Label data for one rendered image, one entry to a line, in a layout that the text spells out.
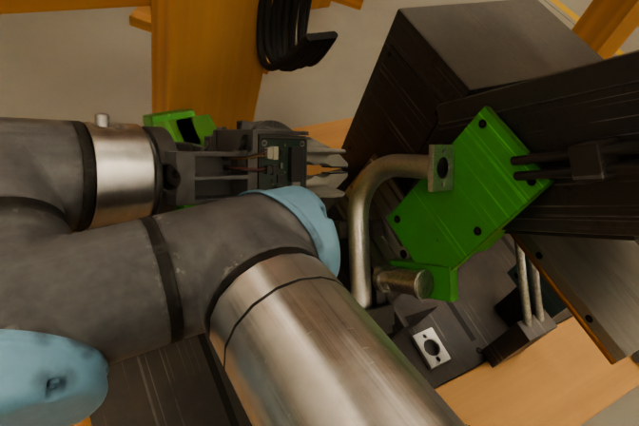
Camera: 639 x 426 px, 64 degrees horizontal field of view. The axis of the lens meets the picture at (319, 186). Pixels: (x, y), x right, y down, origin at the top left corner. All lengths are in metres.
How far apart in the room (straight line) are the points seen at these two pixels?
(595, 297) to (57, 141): 0.62
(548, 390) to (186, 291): 0.73
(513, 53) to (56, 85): 1.98
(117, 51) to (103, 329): 2.36
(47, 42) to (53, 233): 2.37
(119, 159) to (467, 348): 0.66
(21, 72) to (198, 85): 1.81
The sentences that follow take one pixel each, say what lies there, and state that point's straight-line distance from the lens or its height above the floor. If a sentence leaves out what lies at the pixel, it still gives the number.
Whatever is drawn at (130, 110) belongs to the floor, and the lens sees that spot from 2.31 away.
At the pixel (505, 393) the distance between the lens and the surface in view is 0.89.
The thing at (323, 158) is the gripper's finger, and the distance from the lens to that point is 0.50.
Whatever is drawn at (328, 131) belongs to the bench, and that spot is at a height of 0.88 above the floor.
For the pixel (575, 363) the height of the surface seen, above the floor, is 0.90.
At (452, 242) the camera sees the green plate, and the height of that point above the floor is 1.13.
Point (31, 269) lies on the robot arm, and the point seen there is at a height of 1.36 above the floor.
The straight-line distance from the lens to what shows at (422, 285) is 0.66.
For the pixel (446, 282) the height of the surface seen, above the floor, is 1.10.
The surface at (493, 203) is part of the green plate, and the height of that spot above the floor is 1.21.
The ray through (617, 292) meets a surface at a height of 1.13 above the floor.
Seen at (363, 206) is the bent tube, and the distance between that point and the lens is 0.71.
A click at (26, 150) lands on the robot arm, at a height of 1.36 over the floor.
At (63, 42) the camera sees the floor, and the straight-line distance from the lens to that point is 2.66.
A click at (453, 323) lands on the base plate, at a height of 0.90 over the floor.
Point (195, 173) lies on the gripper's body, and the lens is 0.38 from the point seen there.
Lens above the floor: 1.61
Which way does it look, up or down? 49 degrees down
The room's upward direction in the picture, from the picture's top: 21 degrees clockwise
